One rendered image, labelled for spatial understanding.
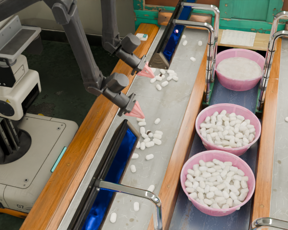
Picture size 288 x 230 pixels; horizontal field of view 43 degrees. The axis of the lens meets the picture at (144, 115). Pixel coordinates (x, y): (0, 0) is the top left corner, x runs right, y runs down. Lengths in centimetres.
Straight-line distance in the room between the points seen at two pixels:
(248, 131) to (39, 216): 88
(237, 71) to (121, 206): 93
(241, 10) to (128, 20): 137
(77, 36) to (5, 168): 114
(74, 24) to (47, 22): 238
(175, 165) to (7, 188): 104
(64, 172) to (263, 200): 73
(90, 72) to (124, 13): 188
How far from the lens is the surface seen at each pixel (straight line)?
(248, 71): 192
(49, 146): 225
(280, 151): 155
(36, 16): 366
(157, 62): 138
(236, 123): 163
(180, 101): 171
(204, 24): 151
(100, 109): 166
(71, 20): 124
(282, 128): 164
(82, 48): 132
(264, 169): 145
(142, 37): 207
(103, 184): 94
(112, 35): 164
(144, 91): 177
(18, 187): 211
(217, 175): 142
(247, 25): 214
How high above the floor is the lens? 188
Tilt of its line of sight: 44 degrees down
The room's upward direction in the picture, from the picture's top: 5 degrees counter-clockwise
